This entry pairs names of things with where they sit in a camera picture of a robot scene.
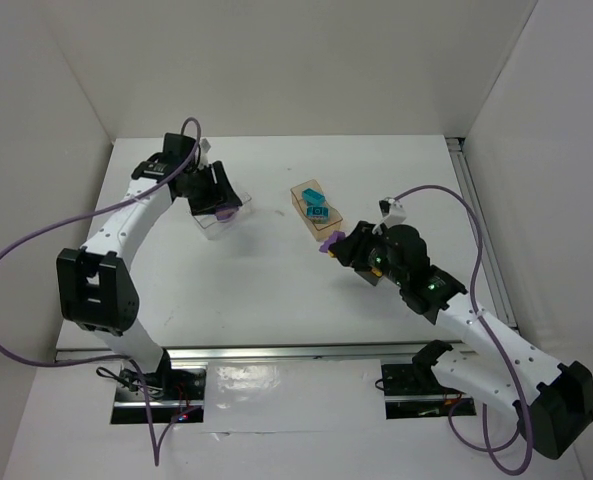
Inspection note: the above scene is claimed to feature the light purple lego piece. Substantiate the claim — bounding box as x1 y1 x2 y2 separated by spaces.
215 207 238 222

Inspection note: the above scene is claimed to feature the small purple lego brick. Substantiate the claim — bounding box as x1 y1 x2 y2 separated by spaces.
319 230 346 253

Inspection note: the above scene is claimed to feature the long teal lego brick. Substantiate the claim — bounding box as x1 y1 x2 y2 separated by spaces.
305 205 330 224

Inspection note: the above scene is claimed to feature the curved teal lego brick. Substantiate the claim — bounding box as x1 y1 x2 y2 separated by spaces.
301 188 326 206

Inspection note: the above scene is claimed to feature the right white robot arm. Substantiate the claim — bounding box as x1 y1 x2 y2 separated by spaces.
328 221 593 459

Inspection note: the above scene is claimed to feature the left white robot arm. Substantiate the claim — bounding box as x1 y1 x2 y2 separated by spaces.
56 133 246 393

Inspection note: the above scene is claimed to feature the clear plastic container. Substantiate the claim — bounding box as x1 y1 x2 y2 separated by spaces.
193 188 253 240

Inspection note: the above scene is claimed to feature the grey plastic container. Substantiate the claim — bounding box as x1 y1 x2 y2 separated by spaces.
355 265 383 286

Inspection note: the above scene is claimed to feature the aluminium rail front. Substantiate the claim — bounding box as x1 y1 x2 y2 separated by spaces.
55 341 435 364

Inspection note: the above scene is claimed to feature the aluminium rail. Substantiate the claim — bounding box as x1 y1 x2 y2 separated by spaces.
55 341 435 364
445 137 520 332

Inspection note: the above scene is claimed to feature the aluminium rail right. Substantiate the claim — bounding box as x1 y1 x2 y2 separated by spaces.
445 137 520 332

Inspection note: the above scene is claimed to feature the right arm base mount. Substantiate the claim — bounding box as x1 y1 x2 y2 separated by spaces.
374 363 476 420

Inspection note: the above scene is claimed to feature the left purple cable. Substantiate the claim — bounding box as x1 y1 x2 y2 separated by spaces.
0 117 202 466

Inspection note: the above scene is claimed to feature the purple cable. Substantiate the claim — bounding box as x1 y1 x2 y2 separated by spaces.
390 184 535 474
0 117 202 466

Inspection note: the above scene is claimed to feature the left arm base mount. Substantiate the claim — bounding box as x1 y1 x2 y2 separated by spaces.
96 365 207 425

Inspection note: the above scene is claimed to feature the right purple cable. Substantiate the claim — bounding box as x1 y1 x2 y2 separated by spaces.
390 184 535 474

